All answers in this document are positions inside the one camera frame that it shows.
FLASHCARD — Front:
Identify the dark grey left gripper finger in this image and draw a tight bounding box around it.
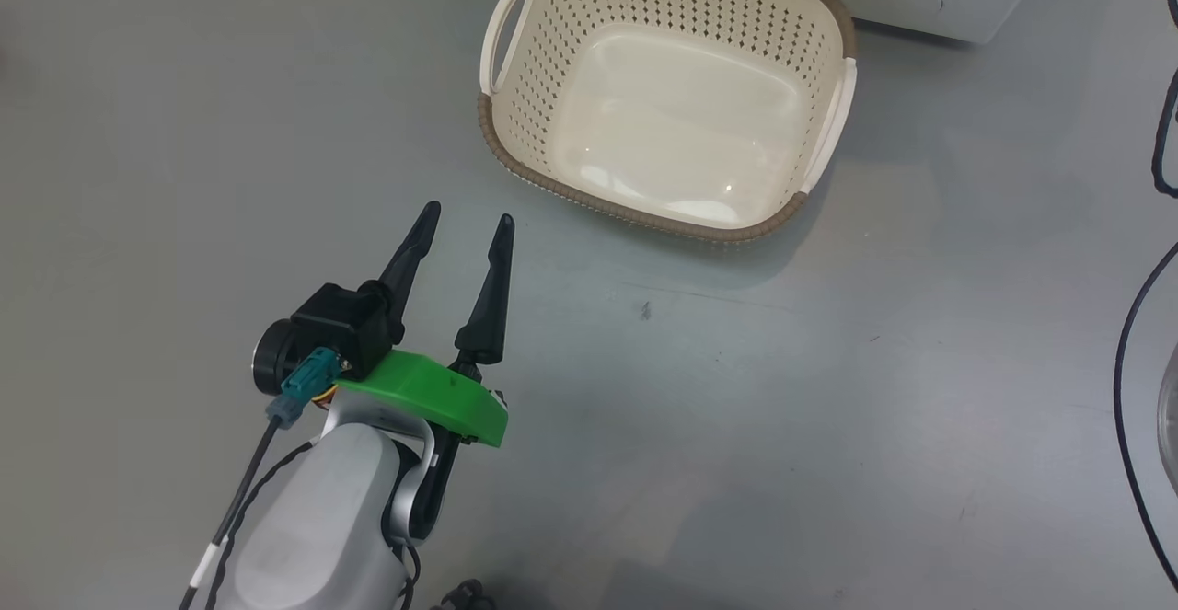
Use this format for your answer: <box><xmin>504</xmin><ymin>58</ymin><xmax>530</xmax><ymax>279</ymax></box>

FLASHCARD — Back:
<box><xmin>375</xmin><ymin>201</ymin><xmax>443</xmax><ymax>346</ymax></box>
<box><xmin>454</xmin><ymin>213</ymin><xmax>516</xmax><ymax>369</ymax></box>

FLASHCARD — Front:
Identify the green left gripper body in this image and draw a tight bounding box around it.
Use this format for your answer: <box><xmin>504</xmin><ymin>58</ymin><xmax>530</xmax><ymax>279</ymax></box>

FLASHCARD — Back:
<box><xmin>333</xmin><ymin>349</ymin><xmax>510</xmax><ymax>450</ymax></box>

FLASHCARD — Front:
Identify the cream perforated laundry basket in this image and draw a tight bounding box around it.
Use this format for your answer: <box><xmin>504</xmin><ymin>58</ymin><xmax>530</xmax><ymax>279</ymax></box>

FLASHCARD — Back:
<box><xmin>477</xmin><ymin>0</ymin><xmax>859</xmax><ymax>245</ymax></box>

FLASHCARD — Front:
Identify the left arm cable teal connector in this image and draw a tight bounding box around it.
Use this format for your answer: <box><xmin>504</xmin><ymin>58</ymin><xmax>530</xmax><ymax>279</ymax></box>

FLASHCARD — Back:
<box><xmin>178</xmin><ymin>347</ymin><xmax>341</xmax><ymax>610</ymax></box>

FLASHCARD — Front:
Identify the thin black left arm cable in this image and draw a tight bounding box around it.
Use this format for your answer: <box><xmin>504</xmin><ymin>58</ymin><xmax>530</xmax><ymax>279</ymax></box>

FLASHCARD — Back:
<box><xmin>204</xmin><ymin>440</ymin><xmax>319</xmax><ymax>610</ymax></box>

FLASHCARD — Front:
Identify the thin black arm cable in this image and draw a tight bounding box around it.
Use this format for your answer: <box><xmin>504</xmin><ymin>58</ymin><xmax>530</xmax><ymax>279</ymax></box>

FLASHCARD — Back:
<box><xmin>1150</xmin><ymin>67</ymin><xmax>1178</xmax><ymax>199</ymax></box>
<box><xmin>204</xmin><ymin>440</ymin><xmax>319</xmax><ymax>610</ymax></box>

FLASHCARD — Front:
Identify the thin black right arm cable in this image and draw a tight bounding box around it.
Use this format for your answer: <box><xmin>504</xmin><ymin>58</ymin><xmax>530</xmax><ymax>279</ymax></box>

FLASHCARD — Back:
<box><xmin>1150</xmin><ymin>67</ymin><xmax>1178</xmax><ymax>199</ymax></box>

